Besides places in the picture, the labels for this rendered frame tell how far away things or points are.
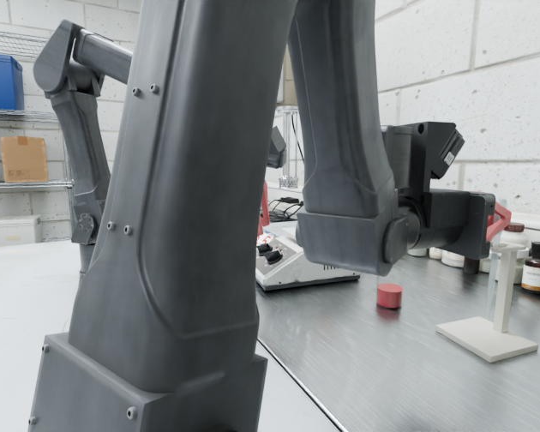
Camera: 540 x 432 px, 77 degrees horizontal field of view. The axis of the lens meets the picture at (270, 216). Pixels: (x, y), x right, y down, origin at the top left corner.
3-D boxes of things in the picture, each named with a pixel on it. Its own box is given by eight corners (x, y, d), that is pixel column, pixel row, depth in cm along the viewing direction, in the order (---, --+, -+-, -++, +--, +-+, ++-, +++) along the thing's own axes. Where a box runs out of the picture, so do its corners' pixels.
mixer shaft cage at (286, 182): (284, 189, 105) (285, 105, 101) (274, 188, 111) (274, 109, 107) (303, 188, 109) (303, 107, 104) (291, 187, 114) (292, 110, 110)
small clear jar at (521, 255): (496, 273, 70) (500, 242, 69) (530, 281, 65) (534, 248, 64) (483, 278, 67) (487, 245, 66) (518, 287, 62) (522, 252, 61)
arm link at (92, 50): (224, 89, 58) (88, 29, 64) (196, 77, 49) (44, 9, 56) (199, 156, 61) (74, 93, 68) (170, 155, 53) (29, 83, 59)
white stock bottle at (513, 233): (503, 273, 69) (508, 225, 68) (487, 266, 75) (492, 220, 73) (531, 274, 69) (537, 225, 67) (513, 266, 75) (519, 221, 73)
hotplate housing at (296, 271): (263, 293, 59) (263, 249, 58) (244, 270, 71) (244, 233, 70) (372, 279, 66) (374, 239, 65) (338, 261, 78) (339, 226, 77)
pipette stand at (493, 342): (490, 363, 39) (502, 254, 37) (435, 330, 46) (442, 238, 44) (537, 350, 41) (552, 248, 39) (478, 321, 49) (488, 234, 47)
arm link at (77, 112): (133, 229, 67) (93, 60, 64) (106, 237, 60) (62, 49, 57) (107, 233, 69) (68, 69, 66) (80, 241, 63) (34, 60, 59)
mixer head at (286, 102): (270, 109, 98) (270, 17, 94) (254, 113, 107) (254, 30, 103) (312, 112, 104) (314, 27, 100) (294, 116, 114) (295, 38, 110)
